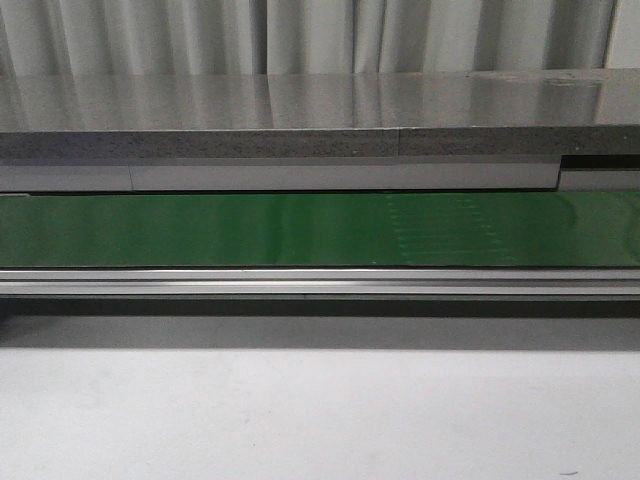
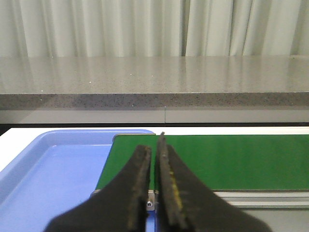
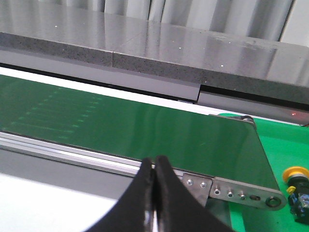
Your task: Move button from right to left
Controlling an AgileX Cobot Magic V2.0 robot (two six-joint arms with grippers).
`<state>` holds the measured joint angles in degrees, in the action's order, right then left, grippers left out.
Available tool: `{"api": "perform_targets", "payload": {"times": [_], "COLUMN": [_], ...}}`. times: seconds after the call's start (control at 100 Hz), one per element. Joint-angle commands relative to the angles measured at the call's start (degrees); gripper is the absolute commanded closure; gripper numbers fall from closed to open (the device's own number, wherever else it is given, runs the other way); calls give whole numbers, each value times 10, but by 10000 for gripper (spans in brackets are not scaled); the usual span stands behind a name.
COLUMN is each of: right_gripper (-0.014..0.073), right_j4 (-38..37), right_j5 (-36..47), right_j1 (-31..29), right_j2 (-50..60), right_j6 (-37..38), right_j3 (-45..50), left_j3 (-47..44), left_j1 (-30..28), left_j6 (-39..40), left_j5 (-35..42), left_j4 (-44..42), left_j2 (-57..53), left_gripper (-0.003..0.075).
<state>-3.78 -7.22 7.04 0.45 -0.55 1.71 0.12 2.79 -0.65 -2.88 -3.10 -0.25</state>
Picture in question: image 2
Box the green conveyor belt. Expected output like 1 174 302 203
95 134 309 192

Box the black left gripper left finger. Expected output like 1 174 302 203
45 145 152 232

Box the grey stone counter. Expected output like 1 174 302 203
0 56 309 124

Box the aluminium conveyor frame rail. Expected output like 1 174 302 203
91 189 309 211

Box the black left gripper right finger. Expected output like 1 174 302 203
156 133 271 232

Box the blue plastic tray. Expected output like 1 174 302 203
0 129 156 232

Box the white pleated curtain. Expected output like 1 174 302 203
0 0 309 58

